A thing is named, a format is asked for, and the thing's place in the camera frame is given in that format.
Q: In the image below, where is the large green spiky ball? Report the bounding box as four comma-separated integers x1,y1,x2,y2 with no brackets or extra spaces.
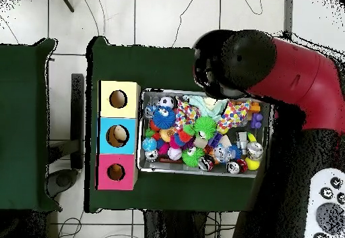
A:
185,115,218,140

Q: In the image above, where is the colourful polka dot cloth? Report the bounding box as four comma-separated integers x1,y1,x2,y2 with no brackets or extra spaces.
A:
216,99,252,134
174,97,201,132

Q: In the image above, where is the wooden box with three holes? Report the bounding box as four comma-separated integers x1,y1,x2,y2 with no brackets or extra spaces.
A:
95,80,142,191

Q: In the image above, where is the blue spiky ball with eyes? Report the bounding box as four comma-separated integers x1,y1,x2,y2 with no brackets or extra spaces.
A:
152,105,177,129

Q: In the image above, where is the black and white soccer ball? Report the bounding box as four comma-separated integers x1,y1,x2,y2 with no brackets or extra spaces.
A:
158,95,175,109

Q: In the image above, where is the mint green cloth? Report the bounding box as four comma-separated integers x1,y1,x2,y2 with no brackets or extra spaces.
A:
183,94,229,120

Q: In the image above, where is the blue globe ball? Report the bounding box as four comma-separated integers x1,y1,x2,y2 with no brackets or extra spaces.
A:
142,137,158,152

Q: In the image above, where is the purple building block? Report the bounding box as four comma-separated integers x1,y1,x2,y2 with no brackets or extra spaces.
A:
250,113,264,129

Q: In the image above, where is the silver metal can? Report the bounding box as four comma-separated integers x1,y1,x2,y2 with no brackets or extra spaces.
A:
247,142,264,159

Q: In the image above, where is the black upright panel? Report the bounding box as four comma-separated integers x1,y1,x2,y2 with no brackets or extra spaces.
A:
46,73,86,198

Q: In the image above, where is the silver wire mesh bin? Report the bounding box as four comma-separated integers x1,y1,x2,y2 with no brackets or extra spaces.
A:
135,88,274,179

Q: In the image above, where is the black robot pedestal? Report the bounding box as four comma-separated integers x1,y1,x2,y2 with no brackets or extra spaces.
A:
144,210,208,238

